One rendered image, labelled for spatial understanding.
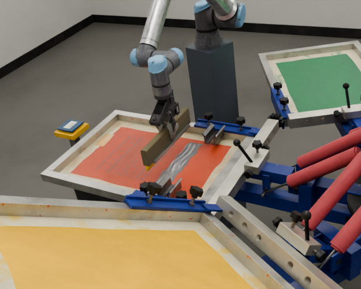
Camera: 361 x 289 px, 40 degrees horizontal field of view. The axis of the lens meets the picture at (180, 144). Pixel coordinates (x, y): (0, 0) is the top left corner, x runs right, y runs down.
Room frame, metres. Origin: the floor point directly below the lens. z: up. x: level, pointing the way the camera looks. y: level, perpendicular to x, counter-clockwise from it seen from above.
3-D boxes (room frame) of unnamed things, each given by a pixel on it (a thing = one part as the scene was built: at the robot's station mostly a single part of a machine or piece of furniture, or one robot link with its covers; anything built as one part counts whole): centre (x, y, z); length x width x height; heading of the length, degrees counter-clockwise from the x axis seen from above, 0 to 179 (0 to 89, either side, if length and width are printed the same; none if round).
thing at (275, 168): (1.54, -0.33, 1.02); 0.17 x 0.06 x 0.05; 56
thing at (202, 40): (2.48, -0.23, 1.25); 0.15 x 0.15 x 0.10
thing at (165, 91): (1.81, 0.04, 1.31); 0.08 x 0.08 x 0.05
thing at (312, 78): (2.18, -0.80, 1.05); 1.08 x 0.61 x 0.23; 176
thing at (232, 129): (1.95, -0.21, 0.98); 0.30 x 0.05 x 0.07; 56
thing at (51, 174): (1.85, 0.14, 0.97); 0.79 x 0.58 x 0.04; 56
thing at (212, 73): (2.47, -0.23, 0.60); 0.18 x 0.18 x 1.20; 39
